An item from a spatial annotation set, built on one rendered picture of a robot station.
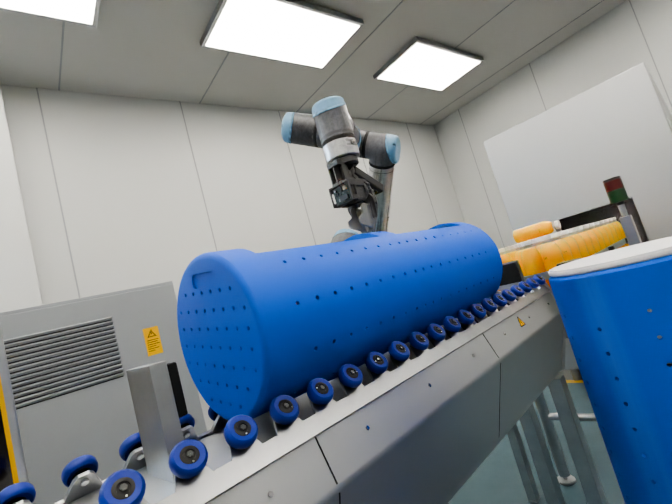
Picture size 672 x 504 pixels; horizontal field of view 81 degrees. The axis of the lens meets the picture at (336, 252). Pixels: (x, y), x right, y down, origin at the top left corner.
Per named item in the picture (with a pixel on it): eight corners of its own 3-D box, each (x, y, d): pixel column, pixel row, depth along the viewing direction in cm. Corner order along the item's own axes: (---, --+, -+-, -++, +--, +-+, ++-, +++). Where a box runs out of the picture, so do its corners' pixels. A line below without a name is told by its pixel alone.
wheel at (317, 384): (326, 382, 67) (330, 375, 67) (334, 405, 64) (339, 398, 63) (302, 383, 65) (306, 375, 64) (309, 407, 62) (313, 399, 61)
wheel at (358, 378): (345, 392, 67) (349, 384, 66) (332, 371, 70) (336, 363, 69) (364, 386, 70) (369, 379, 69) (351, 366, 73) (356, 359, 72)
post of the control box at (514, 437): (528, 501, 176) (459, 285, 187) (531, 496, 179) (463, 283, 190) (537, 503, 173) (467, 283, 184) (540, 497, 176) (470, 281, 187)
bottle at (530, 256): (533, 294, 154) (518, 248, 156) (532, 292, 160) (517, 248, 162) (553, 289, 151) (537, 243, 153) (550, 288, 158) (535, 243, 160)
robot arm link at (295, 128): (346, 128, 177) (279, 104, 114) (372, 132, 174) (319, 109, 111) (342, 154, 180) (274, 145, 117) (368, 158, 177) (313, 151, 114)
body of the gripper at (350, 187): (333, 211, 100) (320, 167, 101) (355, 210, 106) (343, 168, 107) (355, 200, 94) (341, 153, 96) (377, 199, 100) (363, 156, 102)
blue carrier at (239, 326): (190, 411, 75) (164, 264, 75) (429, 311, 138) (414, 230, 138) (281, 439, 55) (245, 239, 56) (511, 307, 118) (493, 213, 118)
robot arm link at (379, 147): (363, 254, 220) (370, 124, 172) (394, 261, 215) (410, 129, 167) (355, 272, 209) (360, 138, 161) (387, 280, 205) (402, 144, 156)
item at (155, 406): (147, 474, 58) (125, 370, 60) (174, 461, 61) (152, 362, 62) (174, 484, 51) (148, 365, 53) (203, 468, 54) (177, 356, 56)
